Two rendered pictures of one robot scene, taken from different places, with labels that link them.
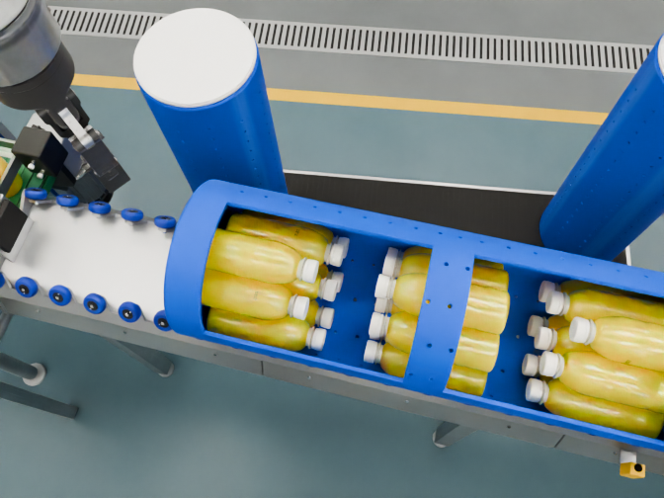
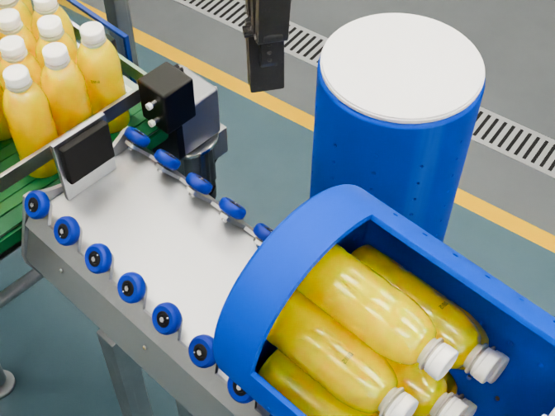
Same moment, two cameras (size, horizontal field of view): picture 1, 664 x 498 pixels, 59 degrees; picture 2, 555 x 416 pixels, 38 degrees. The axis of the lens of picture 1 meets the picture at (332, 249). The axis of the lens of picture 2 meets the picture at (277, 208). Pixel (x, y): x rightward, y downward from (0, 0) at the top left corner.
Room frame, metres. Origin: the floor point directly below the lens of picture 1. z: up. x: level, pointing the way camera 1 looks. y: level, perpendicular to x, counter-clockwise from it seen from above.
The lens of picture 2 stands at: (-0.11, 0.02, 1.93)
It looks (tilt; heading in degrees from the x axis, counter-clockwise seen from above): 50 degrees down; 25
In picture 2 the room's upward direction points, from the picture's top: 1 degrees clockwise
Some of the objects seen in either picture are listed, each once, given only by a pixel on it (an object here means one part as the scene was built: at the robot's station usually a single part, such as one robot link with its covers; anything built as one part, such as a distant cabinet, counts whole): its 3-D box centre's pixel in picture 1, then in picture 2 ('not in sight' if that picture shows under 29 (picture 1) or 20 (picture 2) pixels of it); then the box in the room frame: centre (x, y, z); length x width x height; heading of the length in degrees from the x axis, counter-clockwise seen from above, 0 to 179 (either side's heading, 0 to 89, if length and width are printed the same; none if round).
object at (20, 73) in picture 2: not in sight; (16, 76); (0.58, 0.78, 1.10); 0.04 x 0.04 x 0.02
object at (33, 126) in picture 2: not in sight; (31, 124); (0.58, 0.78, 1.00); 0.07 x 0.07 x 0.19
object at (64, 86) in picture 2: not in sight; (68, 101); (0.65, 0.76, 1.00); 0.07 x 0.07 x 0.19
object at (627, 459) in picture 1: (632, 455); not in sight; (0.04, -0.52, 0.92); 0.08 x 0.03 x 0.05; 162
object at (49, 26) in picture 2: not in sight; (49, 26); (0.71, 0.81, 1.10); 0.04 x 0.04 x 0.02
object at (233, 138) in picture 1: (231, 160); (375, 227); (0.94, 0.28, 0.59); 0.28 x 0.28 x 0.88
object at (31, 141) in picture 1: (41, 154); (165, 101); (0.76, 0.64, 0.95); 0.10 x 0.07 x 0.10; 162
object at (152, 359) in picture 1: (136, 348); (135, 407); (0.47, 0.62, 0.31); 0.06 x 0.06 x 0.63; 72
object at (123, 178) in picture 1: (108, 170); (266, 57); (0.37, 0.25, 1.48); 0.03 x 0.01 x 0.07; 127
